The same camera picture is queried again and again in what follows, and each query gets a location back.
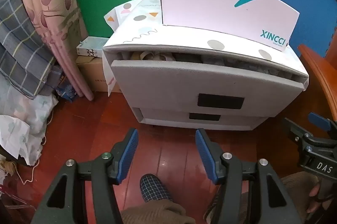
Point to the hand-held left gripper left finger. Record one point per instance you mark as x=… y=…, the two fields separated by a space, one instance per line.
x=129 y=155

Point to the white cardboard box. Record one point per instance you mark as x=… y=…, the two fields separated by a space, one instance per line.
x=210 y=2

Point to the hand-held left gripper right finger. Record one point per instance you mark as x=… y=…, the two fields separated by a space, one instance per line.
x=206 y=158

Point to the grey lower drawer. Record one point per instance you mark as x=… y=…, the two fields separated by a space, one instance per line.
x=163 y=116

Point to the white patterned cabinet cover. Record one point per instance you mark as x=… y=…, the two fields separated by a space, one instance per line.
x=147 y=26

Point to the white floral cloth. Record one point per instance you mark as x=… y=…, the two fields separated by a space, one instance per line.
x=23 y=113

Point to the orange wooden chair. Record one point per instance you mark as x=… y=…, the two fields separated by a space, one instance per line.
x=321 y=73

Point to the small light blue box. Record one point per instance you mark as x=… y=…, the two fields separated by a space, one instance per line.
x=92 y=46

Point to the blue plastic packet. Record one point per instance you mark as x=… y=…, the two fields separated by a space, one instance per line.
x=65 y=91

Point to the person's right hand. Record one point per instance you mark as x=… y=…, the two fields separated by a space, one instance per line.
x=313 y=200

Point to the grey plaid blanket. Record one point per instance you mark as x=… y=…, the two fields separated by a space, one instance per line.
x=21 y=42

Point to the grey drawer cabinet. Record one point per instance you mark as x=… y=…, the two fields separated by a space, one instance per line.
x=168 y=126

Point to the grey-fronted wooden drawer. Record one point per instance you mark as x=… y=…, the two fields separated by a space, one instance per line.
x=158 y=87

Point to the pink floral curtain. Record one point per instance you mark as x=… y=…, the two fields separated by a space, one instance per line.
x=50 y=2

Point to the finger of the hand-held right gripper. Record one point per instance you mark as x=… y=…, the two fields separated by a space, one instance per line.
x=319 y=120
x=292 y=130

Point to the plaid slipper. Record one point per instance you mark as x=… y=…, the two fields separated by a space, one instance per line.
x=155 y=187

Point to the brown cardboard box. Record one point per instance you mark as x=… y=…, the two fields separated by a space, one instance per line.
x=92 y=73

